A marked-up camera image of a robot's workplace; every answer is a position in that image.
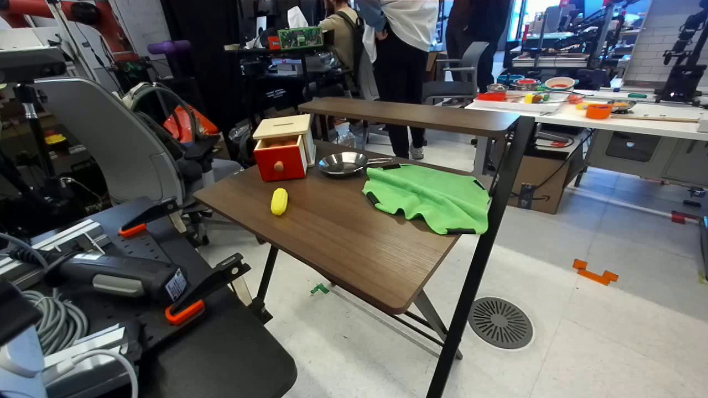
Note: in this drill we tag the green cloth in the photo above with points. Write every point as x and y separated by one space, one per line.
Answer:
445 202

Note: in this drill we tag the brown wooden desk with shelf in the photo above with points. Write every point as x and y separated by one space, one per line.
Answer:
386 262

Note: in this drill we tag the small metal bowl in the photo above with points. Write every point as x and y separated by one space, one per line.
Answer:
342 164

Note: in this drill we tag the yellow plastic lemon toy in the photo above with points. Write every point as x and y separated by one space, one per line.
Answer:
279 202

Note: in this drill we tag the wooden box with red drawer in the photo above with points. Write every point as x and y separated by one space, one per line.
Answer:
284 146

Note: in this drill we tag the grey office chair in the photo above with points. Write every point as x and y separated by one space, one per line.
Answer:
454 78

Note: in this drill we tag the person in white shirt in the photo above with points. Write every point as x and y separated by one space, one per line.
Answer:
403 31

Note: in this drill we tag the cardboard box under table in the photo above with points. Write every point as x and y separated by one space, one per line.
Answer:
540 183

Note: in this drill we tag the round floor drain cover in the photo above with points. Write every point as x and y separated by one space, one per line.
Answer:
502 323

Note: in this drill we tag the black mounting platform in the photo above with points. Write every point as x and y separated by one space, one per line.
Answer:
225 351

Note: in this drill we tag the orange bowl on table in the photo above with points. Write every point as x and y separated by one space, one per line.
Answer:
598 111

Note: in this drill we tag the white work table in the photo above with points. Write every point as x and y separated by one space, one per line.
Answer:
680 133

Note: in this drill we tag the black clamp with orange handle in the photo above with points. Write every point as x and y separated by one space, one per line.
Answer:
193 302

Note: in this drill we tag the orange floor bracket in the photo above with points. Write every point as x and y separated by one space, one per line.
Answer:
587 273

